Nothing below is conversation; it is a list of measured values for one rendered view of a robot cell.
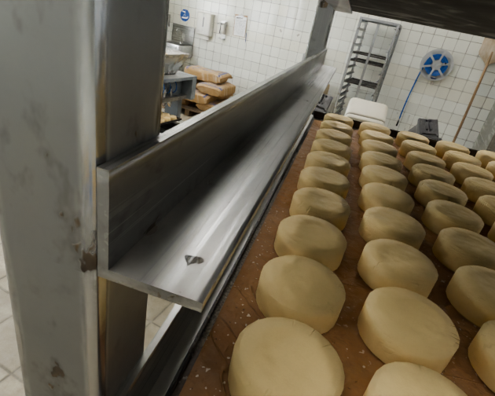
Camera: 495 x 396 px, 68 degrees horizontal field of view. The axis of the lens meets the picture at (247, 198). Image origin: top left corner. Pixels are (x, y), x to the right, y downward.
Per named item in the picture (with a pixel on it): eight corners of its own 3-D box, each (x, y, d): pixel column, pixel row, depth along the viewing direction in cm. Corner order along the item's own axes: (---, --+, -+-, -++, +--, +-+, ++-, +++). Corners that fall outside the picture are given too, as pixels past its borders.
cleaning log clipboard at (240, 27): (245, 42, 599) (250, 15, 580) (245, 42, 597) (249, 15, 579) (231, 38, 607) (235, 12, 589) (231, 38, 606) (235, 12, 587)
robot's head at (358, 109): (346, 110, 211) (351, 93, 197) (382, 119, 208) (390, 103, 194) (339, 130, 207) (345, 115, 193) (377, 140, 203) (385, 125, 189)
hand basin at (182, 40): (207, 81, 655) (214, 14, 606) (194, 82, 623) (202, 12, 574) (163, 68, 687) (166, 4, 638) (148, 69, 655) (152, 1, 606)
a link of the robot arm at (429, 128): (445, 115, 150) (419, 113, 152) (441, 148, 150) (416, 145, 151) (410, 137, 195) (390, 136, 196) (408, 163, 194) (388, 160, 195)
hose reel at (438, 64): (425, 132, 526) (459, 52, 476) (424, 134, 512) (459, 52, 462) (396, 124, 540) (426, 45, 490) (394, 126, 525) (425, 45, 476)
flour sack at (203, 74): (180, 75, 577) (181, 64, 570) (192, 73, 613) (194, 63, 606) (221, 86, 561) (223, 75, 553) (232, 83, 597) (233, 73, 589)
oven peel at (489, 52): (423, 177, 518) (490, 23, 448) (423, 177, 522) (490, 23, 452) (446, 185, 508) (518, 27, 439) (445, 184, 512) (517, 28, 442)
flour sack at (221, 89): (218, 99, 548) (220, 88, 540) (194, 92, 558) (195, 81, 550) (236, 93, 609) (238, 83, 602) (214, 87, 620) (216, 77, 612)
